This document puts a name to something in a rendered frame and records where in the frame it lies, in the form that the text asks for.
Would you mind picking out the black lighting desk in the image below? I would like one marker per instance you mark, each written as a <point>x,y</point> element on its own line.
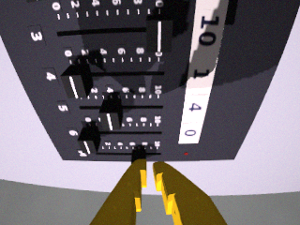
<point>192,96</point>

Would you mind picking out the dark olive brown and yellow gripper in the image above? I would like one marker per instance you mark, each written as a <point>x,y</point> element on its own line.
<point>187,203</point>

